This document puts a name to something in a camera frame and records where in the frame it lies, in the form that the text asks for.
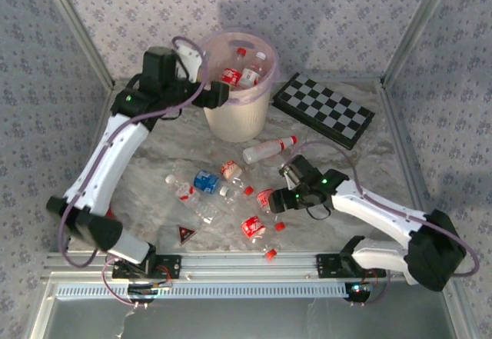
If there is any crushed clear bottle red label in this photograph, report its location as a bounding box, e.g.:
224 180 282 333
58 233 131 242
256 188 274 214

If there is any clear bottle red cola label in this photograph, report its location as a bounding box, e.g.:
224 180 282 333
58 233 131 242
221 47 247 86
241 215 285 242

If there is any clear bottle red white label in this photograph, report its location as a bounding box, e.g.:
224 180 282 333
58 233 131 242
165 174 214 225
238 52 267 88

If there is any crushed clear bottle without label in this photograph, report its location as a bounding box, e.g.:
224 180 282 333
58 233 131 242
251 234 278 260

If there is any white opaque bottle red cap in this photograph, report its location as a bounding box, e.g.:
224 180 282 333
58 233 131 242
242 135 298 165

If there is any clear bottle tan red label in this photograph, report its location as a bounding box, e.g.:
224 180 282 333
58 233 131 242
219 160 254 196

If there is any white plastic waste bin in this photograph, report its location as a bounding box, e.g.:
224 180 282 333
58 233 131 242
199 27 281 143

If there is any clear bottle blue label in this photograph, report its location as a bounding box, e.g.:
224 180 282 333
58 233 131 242
193 170 231 197

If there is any black white chessboard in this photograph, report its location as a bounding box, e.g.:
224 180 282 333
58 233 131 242
271 71 376 151

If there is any red triangle sticker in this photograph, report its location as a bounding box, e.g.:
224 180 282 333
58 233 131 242
175 224 198 246

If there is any right controller board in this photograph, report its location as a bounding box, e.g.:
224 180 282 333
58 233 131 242
347 281 373 302

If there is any controller board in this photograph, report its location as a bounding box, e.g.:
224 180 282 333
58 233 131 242
347 281 373 302
128 281 173 304

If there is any grey metal tray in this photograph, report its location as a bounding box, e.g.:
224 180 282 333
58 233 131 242
28 273 468 339

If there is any left controller board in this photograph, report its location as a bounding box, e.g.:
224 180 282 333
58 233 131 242
128 281 173 304

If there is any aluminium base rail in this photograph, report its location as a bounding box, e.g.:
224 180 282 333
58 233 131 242
42 252 387 279

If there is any aluminium frame post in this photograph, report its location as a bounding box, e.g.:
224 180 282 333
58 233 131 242
380 0 458 86
38 0 116 88

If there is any white slotted cable duct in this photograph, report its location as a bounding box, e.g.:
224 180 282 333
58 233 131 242
56 281 351 300

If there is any aluminium side rail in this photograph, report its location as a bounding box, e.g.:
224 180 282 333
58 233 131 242
378 79 434 221

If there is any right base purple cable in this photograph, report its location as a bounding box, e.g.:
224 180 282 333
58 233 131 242
351 271 390 307

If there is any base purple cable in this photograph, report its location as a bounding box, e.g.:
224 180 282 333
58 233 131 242
351 271 390 307
101 257 149 309

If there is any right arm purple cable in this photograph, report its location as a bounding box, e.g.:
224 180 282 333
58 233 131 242
291 141 480 278

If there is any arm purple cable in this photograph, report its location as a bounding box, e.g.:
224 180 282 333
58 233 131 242
291 141 480 278
59 35 211 269

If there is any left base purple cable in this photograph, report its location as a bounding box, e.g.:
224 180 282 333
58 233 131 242
101 257 149 309

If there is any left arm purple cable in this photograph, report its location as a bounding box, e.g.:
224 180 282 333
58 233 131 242
59 35 211 269

